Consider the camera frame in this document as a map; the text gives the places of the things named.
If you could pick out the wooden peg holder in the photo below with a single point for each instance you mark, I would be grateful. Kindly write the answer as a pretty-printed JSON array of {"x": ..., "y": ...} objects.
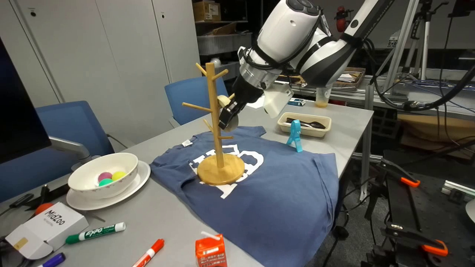
[{"x": 219, "y": 170}]

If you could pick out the orange ball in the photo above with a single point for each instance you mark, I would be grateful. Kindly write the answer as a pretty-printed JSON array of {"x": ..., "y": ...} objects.
[{"x": 43, "y": 207}]

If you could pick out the blue office chair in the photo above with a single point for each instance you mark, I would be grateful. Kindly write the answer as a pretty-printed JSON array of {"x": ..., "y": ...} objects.
[
  {"x": 189, "y": 98},
  {"x": 70, "y": 126}
]

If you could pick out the white cabinet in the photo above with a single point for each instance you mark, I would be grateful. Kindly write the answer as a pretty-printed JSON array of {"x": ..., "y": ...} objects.
[{"x": 111, "y": 55}]

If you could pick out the plastic cup with orange liquid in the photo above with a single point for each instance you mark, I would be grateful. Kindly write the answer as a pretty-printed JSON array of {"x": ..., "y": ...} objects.
[{"x": 323, "y": 97}]

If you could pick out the pink ball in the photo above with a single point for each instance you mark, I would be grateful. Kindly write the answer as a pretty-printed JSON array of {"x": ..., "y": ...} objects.
[{"x": 104, "y": 176}]

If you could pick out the white cardboard box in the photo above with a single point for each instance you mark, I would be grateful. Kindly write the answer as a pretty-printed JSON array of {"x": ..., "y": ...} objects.
[{"x": 55, "y": 226}]

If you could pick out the beige tape roll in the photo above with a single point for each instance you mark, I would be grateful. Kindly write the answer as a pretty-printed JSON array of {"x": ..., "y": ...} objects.
[{"x": 223, "y": 100}]

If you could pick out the small blue box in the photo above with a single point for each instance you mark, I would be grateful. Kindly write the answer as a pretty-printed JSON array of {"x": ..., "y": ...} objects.
[{"x": 296, "y": 102}]

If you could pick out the blue printed t-shirt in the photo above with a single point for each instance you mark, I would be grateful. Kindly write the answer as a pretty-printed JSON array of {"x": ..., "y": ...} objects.
[{"x": 274, "y": 200}]

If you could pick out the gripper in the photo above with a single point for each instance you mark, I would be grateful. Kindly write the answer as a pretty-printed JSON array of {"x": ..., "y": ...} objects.
[{"x": 246, "y": 92}]

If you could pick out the white bowl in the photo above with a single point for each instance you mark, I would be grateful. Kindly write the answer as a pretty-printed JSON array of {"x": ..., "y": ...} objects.
[{"x": 89, "y": 185}]

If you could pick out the black monitor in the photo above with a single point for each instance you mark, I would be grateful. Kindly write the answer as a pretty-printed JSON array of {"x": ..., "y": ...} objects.
[{"x": 16, "y": 122}]

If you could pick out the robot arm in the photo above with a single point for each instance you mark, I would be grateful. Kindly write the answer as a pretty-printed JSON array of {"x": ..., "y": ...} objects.
[{"x": 285, "y": 33}]

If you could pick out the black plastic spoon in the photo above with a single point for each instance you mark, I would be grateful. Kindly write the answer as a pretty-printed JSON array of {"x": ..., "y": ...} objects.
[{"x": 313, "y": 124}]

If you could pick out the orange drink carton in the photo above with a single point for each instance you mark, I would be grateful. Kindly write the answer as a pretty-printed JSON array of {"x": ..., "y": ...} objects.
[{"x": 210, "y": 252}]

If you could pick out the purple marker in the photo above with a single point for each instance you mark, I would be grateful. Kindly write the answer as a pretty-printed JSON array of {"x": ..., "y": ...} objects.
[{"x": 53, "y": 260}]

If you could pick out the brown cardboard box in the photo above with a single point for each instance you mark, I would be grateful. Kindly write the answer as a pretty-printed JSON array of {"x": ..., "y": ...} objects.
[{"x": 206, "y": 10}]

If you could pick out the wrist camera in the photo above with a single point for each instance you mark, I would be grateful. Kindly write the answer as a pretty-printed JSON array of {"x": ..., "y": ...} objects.
[{"x": 276, "y": 101}]

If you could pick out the yellow ball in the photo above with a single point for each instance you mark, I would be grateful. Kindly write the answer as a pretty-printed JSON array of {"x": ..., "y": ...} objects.
[{"x": 119, "y": 175}]

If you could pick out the green ball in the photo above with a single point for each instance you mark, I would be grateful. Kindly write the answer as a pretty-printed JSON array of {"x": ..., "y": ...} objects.
[{"x": 105, "y": 182}]

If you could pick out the light blue plastic clip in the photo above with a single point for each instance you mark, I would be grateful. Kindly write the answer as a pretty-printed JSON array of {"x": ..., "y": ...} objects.
[{"x": 295, "y": 135}]

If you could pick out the beige food tray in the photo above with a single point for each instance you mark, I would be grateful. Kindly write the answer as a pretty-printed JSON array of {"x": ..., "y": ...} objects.
[{"x": 297, "y": 130}]

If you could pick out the brown tray of parts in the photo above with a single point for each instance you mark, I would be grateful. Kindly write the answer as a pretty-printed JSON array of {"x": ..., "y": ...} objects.
[{"x": 350, "y": 77}]

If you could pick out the white plate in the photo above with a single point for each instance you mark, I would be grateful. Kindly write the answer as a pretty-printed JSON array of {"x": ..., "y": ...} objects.
[{"x": 137, "y": 181}]

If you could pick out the green marker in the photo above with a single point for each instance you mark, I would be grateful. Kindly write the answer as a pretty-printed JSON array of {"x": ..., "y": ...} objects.
[{"x": 94, "y": 233}]

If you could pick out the red marker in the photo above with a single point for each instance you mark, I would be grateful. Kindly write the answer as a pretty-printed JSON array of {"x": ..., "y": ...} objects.
[{"x": 148, "y": 254}]

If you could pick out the white storage bin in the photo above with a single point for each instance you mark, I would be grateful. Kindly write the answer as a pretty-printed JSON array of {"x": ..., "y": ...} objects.
[{"x": 222, "y": 43}]

